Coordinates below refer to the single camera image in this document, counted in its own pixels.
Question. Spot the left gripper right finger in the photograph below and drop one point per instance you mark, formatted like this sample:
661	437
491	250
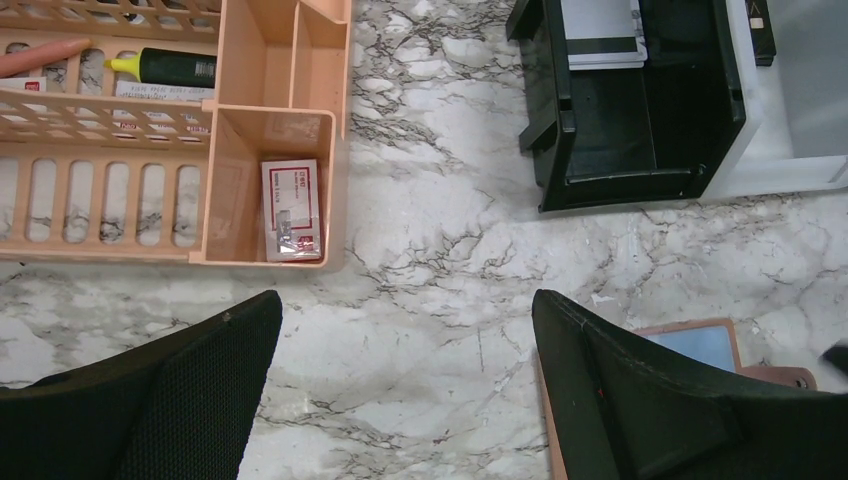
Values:
619	406

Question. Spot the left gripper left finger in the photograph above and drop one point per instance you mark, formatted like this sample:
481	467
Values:
179	407

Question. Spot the brown leather card holder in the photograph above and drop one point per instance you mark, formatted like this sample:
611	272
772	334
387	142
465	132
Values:
709	341

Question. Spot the silver card in tray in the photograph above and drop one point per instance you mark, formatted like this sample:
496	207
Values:
604	34

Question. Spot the black card in tray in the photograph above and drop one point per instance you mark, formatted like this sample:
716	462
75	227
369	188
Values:
761	32

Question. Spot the small box in rack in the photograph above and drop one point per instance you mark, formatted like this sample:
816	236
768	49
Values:
291	210

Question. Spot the black left sorting tray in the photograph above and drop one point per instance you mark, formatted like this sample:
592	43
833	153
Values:
606	137

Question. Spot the orange plastic file rack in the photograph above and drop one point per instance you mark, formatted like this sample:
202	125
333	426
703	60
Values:
101	177

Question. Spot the white middle sorting tray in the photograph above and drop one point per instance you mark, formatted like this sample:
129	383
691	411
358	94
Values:
794	138

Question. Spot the white paper in rack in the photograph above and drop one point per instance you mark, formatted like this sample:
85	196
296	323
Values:
131	89

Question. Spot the yellow marker in rack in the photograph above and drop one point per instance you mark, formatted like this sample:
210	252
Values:
168	67

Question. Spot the orange pen in rack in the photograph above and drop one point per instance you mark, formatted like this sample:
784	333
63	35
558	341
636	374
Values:
35	57

